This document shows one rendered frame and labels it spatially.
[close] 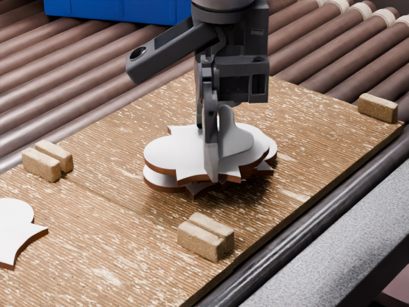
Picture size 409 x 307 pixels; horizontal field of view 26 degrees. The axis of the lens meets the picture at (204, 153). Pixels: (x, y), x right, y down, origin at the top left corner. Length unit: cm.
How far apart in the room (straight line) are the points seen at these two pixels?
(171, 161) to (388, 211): 29
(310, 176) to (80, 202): 30
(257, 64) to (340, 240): 24
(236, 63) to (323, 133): 30
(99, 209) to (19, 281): 16
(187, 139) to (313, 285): 25
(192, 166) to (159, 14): 61
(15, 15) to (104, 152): 57
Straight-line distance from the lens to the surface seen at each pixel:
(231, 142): 104
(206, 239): 101
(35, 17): 171
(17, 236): 106
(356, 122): 130
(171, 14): 162
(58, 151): 118
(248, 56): 102
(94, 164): 120
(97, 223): 108
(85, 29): 165
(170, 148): 110
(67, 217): 110
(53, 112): 136
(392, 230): 112
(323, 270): 105
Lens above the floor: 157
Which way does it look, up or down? 32 degrees down
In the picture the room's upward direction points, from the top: straight up
